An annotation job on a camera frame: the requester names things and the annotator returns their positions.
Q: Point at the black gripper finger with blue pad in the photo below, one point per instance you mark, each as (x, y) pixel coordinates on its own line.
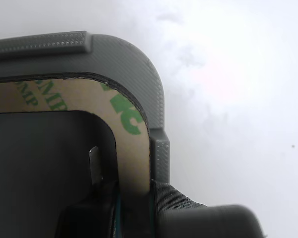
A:
(188, 213)

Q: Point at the gripper finger with metal blade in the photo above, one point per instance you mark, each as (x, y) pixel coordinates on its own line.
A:
(89, 218)

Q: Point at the rectangular frame with tape liner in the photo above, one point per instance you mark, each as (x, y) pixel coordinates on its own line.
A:
(131, 158)

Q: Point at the grey holder with ridges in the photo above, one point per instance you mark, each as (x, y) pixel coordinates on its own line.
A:
(129, 57)

